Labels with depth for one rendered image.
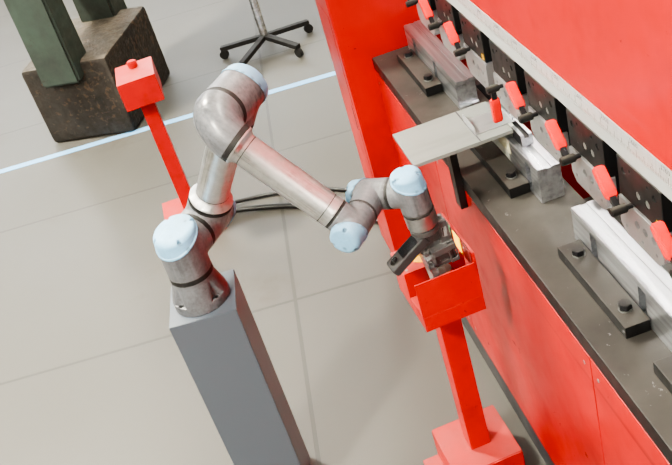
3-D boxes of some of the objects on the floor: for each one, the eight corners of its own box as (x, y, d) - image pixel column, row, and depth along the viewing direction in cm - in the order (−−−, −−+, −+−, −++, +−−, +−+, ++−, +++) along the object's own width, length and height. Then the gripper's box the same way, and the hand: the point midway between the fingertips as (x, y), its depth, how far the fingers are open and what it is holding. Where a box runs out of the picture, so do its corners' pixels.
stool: (309, 18, 593) (277, -92, 554) (322, 51, 545) (288, -66, 506) (219, 46, 593) (180, -62, 554) (224, 82, 545) (183, -33, 506)
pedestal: (170, 224, 430) (101, 65, 385) (221, 206, 432) (158, 45, 386) (174, 246, 413) (102, 83, 368) (227, 227, 415) (162, 63, 370)
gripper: (450, 224, 214) (472, 291, 226) (435, 206, 222) (458, 271, 233) (416, 240, 214) (440, 306, 225) (403, 221, 221) (427, 286, 233)
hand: (438, 289), depth 228 cm, fingers closed
